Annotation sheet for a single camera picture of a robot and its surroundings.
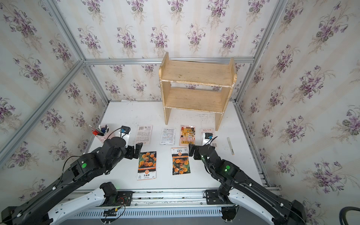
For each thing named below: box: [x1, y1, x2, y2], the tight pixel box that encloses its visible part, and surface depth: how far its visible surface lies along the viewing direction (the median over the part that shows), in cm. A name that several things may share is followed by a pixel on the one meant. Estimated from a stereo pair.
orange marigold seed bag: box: [136, 150, 158, 181], surface depth 86 cm
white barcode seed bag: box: [135, 124, 153, 144], surface depth 101 cm
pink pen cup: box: [95, 124, 114, 144], surface depth 90 cm
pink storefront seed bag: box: [179, 124, 196, 147], surface depth 100 cm
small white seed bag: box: [159, 127, 177, 146], surface depth 100 cm
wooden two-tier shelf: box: [158, 52, 238, 131], surface depth 82 cm
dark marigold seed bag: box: [171, 147, 191, 176], surface depth 88 cm
